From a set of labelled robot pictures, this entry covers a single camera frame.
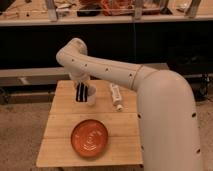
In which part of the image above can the wooden table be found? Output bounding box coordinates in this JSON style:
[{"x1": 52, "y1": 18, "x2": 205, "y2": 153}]
[{"x1": 36, "y1": 80, "x2": 143, "y2": 167}]

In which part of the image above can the black box on right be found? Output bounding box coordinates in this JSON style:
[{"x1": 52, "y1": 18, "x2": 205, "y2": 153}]
[{"x1": 169, "y1": 45, "x2": 213, "y2": 75}]

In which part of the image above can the background workbench shelf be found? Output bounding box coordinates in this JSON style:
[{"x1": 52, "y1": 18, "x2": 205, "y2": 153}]
[{"x1": 0, "y1": 0, "x2": 213, "y2": 27}]

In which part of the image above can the white tube bottle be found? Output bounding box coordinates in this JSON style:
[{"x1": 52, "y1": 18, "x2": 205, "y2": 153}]
[{"x1": 109, "y1": 83, "x2": 123, "y2": 111}]

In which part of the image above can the orange round plate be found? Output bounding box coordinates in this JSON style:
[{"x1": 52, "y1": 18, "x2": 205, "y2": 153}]
[{"x1": 70, "y1": 119, "x2": 108, "y2": 158}]

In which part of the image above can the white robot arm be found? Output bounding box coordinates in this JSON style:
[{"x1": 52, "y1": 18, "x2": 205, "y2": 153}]
[{"x1": 56, "y1": 38, "x2": 204, "y2": 171}]

